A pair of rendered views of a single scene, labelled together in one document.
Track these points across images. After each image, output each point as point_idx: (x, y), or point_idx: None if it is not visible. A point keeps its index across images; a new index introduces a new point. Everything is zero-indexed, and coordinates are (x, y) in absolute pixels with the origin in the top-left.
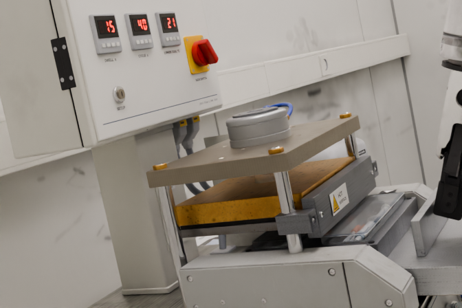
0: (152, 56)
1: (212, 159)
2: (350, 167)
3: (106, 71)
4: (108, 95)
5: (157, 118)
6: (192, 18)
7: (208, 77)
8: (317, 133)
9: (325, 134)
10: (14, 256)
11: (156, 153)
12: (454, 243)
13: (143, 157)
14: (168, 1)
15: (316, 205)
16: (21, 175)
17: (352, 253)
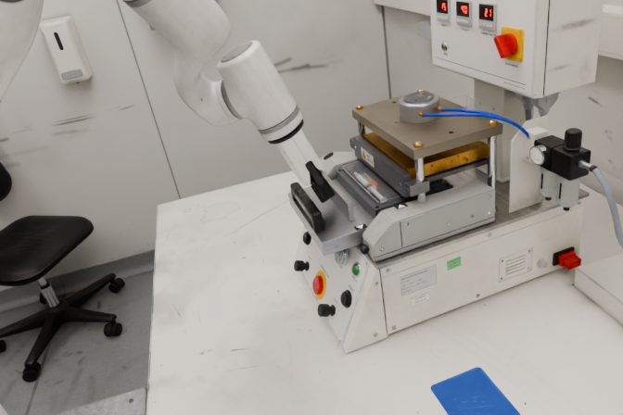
0: (472, 31)
1: (398, 100)
2: (386, 160)
3: (441, 31)
4: (439, 44)
5: (465, 71)
6: (517, 12)
7: (520, 67)
8: (381, 124)
9: (376, 127)
10: None
11: (485, 94)
12: (319, 201)
13: (476, 89)
14: None
15: (353, 141)
16: None
17: (334, 159)
